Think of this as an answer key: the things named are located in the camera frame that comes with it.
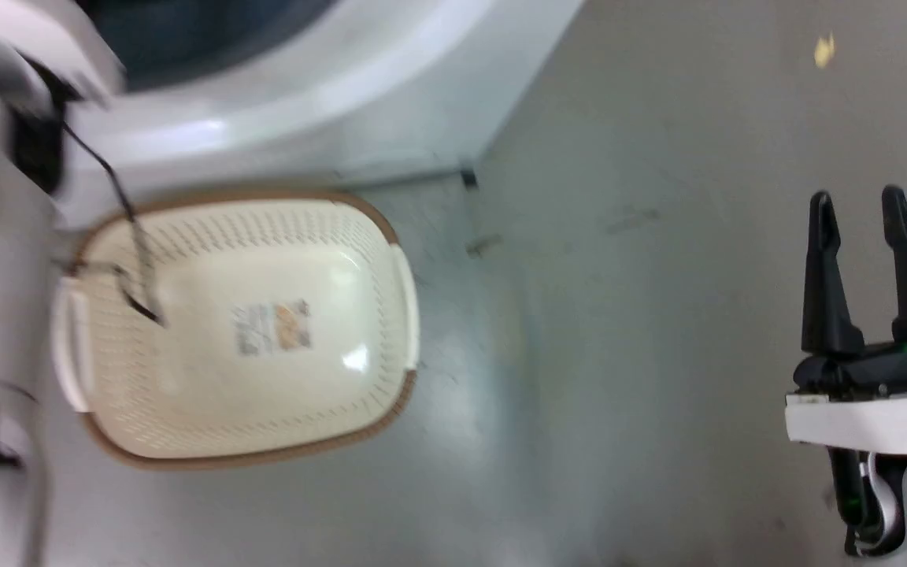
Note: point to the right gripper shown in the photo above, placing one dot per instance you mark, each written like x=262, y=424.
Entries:
x=879, y=409

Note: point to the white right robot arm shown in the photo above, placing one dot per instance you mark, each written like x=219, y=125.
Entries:
x=902, y=508

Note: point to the white washing machine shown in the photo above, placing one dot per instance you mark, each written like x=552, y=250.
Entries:
x=359, y=94

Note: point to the cream plastic laundry basket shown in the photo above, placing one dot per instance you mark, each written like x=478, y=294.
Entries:
x=264, y=394

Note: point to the paper label sticker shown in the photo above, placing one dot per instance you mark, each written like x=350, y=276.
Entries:
x=274, y=327

